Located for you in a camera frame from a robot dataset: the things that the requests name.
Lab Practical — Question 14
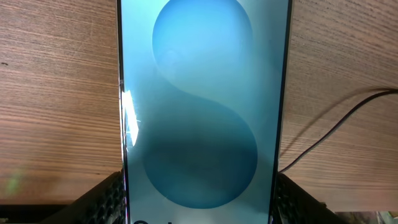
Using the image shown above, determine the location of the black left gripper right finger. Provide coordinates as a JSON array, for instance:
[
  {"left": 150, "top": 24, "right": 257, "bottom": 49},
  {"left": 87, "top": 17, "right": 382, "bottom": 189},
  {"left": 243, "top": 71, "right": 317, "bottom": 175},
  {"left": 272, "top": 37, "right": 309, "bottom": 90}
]
[{"left": 272, "top": 174, "right": 345, "bottom": 224}]

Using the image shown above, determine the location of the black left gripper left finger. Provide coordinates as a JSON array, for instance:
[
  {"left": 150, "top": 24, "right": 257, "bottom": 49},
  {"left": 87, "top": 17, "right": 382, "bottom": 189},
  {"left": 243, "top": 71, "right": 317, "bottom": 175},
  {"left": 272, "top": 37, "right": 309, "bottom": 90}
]
[{"left": 40, "top": 171, "right": 126, "bottom": 224}]

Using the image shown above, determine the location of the black charger cable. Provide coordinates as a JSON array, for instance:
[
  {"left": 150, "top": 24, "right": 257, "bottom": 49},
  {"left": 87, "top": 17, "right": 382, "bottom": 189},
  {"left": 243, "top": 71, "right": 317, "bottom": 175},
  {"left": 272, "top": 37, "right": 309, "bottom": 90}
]
[{"left": 279, "top": 88, "right": 398, "bottom": 174}]

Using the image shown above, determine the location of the blue screen smartphone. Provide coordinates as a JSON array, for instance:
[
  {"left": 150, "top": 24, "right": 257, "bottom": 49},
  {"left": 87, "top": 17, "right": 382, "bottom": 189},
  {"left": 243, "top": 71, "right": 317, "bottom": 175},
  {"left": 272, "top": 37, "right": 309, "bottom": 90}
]
[{"left": 116, "top": 0, "right": 293, "bottom": 224}]

